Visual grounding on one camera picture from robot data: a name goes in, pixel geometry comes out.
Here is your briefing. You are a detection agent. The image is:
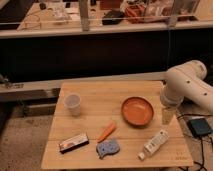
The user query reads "black bag on shelf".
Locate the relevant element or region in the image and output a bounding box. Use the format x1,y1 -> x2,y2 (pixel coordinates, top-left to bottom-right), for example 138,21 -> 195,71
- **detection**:
102,10 -> 124,25

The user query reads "metal rail beam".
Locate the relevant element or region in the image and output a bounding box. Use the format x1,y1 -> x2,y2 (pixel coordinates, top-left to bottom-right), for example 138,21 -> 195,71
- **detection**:
0,71 -> 164,102

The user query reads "white plastic bottle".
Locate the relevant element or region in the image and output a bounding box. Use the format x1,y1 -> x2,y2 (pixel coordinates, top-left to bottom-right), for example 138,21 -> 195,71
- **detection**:
138,129 -> 169,160

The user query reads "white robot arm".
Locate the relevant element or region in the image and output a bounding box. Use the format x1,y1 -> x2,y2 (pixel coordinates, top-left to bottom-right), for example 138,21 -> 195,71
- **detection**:
160,60 -> 213,125

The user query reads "orange ceramic bowl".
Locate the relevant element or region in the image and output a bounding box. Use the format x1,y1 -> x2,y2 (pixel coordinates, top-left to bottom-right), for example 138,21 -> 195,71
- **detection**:
121,97 -> 154,126

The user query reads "black and white box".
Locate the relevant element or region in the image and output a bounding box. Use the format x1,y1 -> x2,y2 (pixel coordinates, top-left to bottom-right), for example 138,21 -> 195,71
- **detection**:
59,133 -> 89,154

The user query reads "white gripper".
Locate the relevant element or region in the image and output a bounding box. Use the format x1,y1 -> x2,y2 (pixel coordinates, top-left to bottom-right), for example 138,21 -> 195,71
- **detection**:
160,86 -> 182,125

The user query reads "orange object on shelf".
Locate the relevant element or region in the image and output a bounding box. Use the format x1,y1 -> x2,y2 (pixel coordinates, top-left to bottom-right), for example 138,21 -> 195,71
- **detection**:
125,4 -> 145,24

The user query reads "metal shelf post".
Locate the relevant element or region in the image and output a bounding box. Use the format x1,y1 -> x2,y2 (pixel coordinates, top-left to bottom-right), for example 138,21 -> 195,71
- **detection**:
79,0 -> 89,31

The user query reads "translucent plastic cup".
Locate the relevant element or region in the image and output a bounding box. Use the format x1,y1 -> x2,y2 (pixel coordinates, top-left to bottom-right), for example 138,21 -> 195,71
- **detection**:
63,94 -> 81,116

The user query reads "orange carrot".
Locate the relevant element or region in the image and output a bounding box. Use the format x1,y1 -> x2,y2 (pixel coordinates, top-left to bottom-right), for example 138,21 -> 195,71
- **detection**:
97,122 -> 116,143

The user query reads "black cable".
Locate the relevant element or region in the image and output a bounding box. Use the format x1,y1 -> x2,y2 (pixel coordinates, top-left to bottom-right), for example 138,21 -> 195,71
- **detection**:
178,113 -> 213,171

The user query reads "black power adapter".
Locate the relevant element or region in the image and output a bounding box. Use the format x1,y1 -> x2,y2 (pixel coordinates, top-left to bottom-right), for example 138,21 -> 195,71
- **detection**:
187,118 -> 213,137

